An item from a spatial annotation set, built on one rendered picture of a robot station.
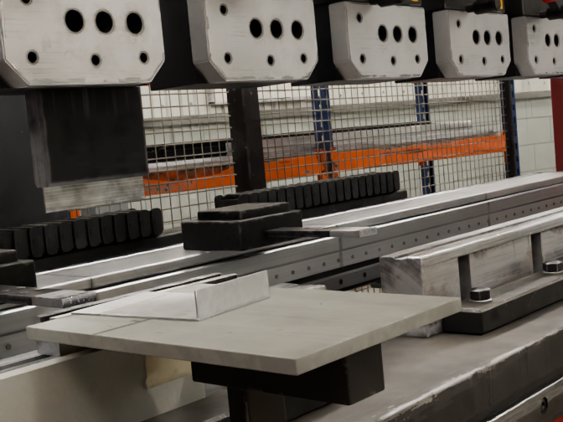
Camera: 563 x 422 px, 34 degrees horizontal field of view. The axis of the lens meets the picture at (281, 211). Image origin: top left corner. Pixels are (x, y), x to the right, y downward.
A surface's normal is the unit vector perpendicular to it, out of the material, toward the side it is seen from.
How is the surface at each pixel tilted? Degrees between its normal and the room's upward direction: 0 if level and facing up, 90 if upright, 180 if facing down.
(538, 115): 90
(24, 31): 90
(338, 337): 0
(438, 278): 90
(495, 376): 90
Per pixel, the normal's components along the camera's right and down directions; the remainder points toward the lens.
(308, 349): -0.09, -0.99
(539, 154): 0.58, 0.01
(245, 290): 0.82, -0.03
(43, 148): -0.65, 0.12
